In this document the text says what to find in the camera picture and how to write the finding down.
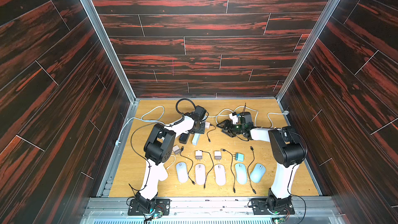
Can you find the white wireless mouse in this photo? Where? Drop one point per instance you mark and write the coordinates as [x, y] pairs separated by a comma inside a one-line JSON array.
[[165, 174]]

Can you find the aluminium frame left post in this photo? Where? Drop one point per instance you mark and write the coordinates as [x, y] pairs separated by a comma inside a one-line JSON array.
[[119, 143]]

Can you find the aluminium frame post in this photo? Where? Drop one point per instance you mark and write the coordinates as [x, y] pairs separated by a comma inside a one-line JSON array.
[[119, 143], [327, 102]]

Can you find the light blue mouse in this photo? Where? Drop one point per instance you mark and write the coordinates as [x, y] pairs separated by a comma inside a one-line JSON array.
[[257, 173]]

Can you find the teal charger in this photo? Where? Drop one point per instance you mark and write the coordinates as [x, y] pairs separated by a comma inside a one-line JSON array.
[[239, 157]]

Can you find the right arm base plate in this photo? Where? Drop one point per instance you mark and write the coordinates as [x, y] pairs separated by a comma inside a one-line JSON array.
[[264, 206]]

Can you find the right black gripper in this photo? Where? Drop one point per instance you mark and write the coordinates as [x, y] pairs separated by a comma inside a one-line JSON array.
[[230, 127]]

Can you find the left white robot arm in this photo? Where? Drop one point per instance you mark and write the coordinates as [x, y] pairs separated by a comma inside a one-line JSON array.
[[158, 149]]

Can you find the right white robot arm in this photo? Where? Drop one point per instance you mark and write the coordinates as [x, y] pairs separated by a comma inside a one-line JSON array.
[[287, 149]]

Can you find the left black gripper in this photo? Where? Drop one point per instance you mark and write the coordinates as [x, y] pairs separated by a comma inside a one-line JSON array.
[[202, 130]]

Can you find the white power strip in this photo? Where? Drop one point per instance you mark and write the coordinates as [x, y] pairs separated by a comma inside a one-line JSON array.
[[195, 139]]

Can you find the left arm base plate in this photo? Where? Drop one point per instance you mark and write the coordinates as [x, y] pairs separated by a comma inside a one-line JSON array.
[[155, 208]]

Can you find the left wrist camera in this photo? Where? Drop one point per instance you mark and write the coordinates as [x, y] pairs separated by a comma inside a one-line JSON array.
[[199, 113]]

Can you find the grey blue mouse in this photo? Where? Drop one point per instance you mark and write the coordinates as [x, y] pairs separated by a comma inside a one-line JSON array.
[[241, 173]]

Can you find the aluminium frame right post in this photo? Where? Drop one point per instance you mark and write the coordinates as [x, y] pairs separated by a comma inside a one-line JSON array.
[[327, 102]]

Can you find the black power strip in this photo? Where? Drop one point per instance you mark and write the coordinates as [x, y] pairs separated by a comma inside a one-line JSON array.
[[183, 138]]

